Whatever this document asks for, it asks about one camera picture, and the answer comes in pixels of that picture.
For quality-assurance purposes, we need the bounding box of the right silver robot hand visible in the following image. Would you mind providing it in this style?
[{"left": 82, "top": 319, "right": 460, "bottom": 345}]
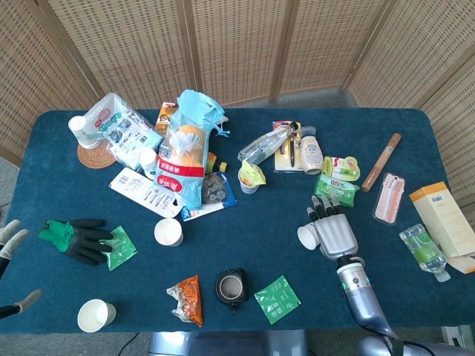
[{"left": 306, "top": 195, "right": 360, "bottom": 260}]

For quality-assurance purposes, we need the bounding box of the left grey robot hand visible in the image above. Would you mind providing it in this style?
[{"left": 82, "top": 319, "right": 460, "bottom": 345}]
[{"left": 0, "top": 219, "right": 42, "bottom": 320}]

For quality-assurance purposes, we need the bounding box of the plain white paper cup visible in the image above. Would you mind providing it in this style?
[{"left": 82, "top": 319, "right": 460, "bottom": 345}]
[
  {"left": 154, "top": 217, "right": 185, "bottom": 248},
  {"left": 76, "top": 298, "right": 117, "bottom": 334},
  {"left": 297, "top": 223, "right": 322, "bottom": 251}
]

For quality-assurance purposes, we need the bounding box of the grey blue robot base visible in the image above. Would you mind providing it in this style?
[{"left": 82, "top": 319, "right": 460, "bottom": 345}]
[{"left": 148, "top": 329, "right": 309, "bottom": 356}]

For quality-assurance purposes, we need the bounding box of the green lidded yogurt cup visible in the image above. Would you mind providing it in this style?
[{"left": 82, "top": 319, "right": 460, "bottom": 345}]
[{"left": 237, "top": 159, "right": 267, "bottom": 195}]

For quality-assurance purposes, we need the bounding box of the white cup stack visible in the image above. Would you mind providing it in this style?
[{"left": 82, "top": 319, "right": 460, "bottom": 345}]
[{"left": 68, "top": 115, "right": 103, "bottom": 149}]

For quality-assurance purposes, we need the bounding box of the green wet wipes pack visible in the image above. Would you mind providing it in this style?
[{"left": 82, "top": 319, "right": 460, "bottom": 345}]
[{"left": 313, "top": 173, "right": 361, "bottom": 208}]

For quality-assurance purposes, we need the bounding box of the pink toothbrush pack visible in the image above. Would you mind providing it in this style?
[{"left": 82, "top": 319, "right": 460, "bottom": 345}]
[{"left": 372, "top": 172, "right": 407, "bottom": 225}]

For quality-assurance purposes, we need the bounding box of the green lip balm card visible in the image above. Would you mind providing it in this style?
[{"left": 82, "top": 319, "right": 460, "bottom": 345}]
[{"left": 321, "top": 155, "right": 361, "bottom": 182}]

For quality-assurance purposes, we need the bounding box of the green black work glove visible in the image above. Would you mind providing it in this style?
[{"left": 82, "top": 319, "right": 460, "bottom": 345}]
[{"left": 36, "top": 217, "right": 115, "bottom": 266}]

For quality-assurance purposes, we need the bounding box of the beige squeeze sauce bottle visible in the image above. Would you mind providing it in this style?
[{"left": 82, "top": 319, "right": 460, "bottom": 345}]
[{"left": 299, "top": 125, "right": 324, "bottom": 175}]

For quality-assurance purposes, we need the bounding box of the wooden rolling pin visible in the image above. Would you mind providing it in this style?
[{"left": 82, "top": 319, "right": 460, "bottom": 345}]
[{"left": 361, "top": 132, "right": 402, "bottom": 194}]

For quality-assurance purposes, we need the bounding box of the cutlery on yellow card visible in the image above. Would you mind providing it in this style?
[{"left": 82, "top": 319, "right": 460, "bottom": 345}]
[{"left": 272, "top": 120, "right": 309, "bottom": 173}]

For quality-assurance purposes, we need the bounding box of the green tea sachet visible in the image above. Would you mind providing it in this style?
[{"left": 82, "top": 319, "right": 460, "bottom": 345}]
[
  {"left": 98, "top": 225, "right": 139, "bottom": 272},
  {"left": 254, "top": 274, "right": 302, "bottom": 326}
]

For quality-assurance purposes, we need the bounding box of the green label water bottle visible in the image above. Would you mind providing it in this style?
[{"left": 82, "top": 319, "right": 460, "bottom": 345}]
[{"left": 399, "top": 223, "right": 452, "bottom": 283}]

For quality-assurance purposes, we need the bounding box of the yellow cardboard box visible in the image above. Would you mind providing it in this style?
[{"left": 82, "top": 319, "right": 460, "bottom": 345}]
[{"left": 409, "top": 181, "right": 475, "bottom": 275}]

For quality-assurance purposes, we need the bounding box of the clear plastic bottle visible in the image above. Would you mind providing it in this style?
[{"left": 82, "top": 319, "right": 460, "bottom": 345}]
[{"left": 237, "top": 121, "right": 301, "bottom": 165}]

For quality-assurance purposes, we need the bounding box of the round woven coaster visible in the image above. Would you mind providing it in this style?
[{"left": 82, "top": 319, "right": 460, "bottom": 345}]
[{"left": 76, "top": 142, "right": 118, "bottom": 170}]

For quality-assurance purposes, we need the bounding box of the small black teapot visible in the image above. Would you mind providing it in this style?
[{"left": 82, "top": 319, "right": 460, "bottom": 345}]
[{"left": 214, "top": 267, "right": 249, "bottom": 315}]

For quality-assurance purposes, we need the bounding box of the blue blister card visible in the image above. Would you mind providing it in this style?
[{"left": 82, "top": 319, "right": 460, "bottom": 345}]
[{"left": 180, "top": 171, "right": 238, "bottom": 223}]

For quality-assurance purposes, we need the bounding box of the white cutlery blister card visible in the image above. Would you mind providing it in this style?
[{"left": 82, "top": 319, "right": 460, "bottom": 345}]
[{"left": 108, "top": 166, "right": 189, "bottom": 219}]

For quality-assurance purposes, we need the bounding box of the small green bottle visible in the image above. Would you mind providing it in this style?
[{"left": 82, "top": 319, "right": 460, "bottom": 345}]
[{"left": 206, "top": 151, "right": 229, "bottom": 174}]

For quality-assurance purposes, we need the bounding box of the clear plastic packaging bag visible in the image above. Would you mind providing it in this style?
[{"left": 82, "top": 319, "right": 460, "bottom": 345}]
[{"left": 82, "top": 92, "right": 164, "bottom": 168}]

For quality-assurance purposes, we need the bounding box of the white pill bottle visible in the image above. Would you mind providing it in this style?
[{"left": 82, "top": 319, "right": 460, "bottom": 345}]
[{"left": 138, "top": 148, "right": 160, "bottom": 176}]

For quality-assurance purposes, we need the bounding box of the orange snack packet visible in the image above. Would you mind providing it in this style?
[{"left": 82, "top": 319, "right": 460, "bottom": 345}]
[{"left": 166, "top": 274, "right": 204, "bottom": 328}]

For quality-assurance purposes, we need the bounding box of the light blue tissue pack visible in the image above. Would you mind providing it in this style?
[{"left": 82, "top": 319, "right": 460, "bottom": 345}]
[{"left": 111, "top": 128, "right": 165, "bottom": 174}]

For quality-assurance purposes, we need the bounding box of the large blue snack bag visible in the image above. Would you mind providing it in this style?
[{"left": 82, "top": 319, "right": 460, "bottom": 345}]
[{"left": 153, "top": 88, "right": 231, "bottom": 211}]

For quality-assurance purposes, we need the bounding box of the small orange box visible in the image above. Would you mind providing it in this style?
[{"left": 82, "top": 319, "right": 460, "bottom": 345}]
[{"left": 154, "top": 102, "right": 179, "bottom": 136}]

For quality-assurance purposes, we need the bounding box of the woven rattan folding screen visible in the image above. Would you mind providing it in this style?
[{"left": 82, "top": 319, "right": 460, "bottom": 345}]
[{"left": 0, "top": 0, "right": 475, "bottom": 223}]

